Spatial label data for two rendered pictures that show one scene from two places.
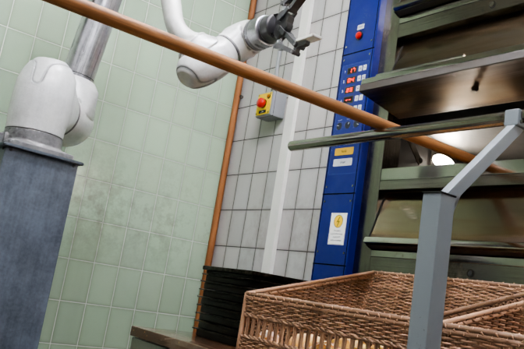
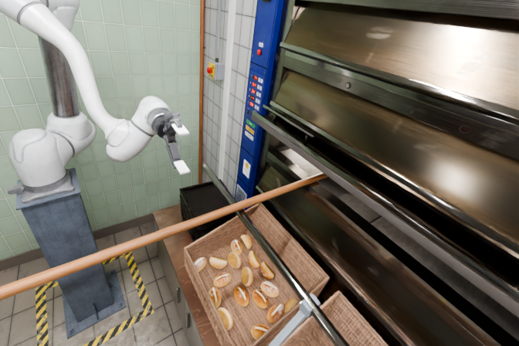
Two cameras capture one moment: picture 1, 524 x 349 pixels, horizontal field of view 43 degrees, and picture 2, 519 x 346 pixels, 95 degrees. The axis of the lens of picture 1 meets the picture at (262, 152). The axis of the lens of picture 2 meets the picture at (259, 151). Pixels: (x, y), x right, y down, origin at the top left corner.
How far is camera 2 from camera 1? 1.46 m
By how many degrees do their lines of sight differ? 43
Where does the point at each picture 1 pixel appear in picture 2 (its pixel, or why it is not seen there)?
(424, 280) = not seen: outside the picture
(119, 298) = (159, 162)
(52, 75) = (28, 154)
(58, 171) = (66, 201)
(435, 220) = not seen: outside the picture
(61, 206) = (78, 212)
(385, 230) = (266, 185)
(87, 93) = (75, 129)
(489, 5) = (345, 84)
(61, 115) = (51, 172)
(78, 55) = (55, 105)
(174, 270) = (184, 144)
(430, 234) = not seen: outside the picture
